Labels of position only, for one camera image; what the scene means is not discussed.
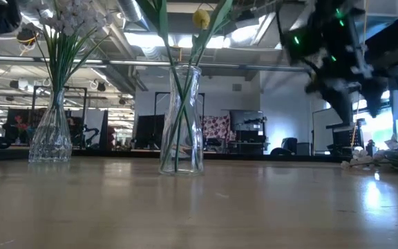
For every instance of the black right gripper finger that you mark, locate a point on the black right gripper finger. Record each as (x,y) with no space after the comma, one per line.
(342,103)
(376,100)

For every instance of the faceted clear glass vase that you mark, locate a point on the faceted clear glass vase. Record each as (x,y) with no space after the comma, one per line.
(50,138)

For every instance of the yellow artificial tulip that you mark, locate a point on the yellow artificial tulip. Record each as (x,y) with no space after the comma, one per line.
(216,17)
(201,19)
(159,17)

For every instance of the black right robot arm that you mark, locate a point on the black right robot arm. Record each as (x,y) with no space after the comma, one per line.
(316,31)

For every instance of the tall clear glass vase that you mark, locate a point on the tall clear glass vase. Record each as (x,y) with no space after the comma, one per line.
(167,131)

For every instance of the black equipment cart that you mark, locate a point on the black equipment cart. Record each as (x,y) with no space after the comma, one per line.
(344,136)

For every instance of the whiteboard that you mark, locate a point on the whiteboard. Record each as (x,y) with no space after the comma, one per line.
(323,131)

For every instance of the black office chair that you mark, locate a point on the black office chair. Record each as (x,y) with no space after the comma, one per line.
(289,143)

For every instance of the red patterned fabric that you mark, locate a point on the red patterned fabric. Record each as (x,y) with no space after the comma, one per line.
(216,126)

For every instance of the dark desk monitor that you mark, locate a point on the dark desk monitor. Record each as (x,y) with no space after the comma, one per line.
(149,131)

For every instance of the black wall monitor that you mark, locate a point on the black wall monitor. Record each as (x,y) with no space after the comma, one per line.
(245,119)

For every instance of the black aluminium table frame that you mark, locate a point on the black aluminium table frame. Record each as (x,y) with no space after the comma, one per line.
(254,157)

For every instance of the long ceiling light rail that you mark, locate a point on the long ceiling light rail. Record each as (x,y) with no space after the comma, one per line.
(143,62)

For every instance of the silver round ventilation duct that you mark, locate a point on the silver round ventilation duct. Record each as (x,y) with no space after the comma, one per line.
(126,10)

